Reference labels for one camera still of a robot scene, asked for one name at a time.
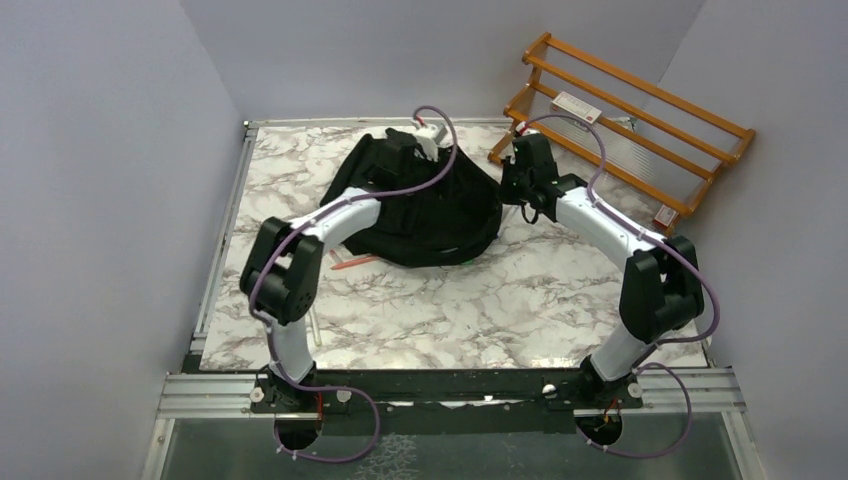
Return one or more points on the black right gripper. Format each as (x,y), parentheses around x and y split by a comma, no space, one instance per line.
(507,196)

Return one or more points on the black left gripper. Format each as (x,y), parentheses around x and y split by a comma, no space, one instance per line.
(420,156)

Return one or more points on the black student bag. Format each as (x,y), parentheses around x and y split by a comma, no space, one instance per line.
(446,224)

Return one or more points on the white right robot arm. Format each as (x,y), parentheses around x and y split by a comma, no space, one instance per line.
(660,292)

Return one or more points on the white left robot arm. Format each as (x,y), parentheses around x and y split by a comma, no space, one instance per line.
(282,271)

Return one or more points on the salmon pink pencil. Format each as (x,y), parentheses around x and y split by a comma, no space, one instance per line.
(354,262)

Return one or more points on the orange wooden shelf rack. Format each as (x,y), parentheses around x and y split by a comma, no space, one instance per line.
(663,146)

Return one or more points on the small red white box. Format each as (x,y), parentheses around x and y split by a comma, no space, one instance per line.
(665,217)

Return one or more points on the pale yellow pencil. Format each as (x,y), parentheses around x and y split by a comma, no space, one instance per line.
(317,337)

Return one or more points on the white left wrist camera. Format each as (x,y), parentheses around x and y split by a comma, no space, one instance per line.
(429,137)

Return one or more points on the black metal base rail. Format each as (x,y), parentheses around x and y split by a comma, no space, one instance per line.
(406,402)

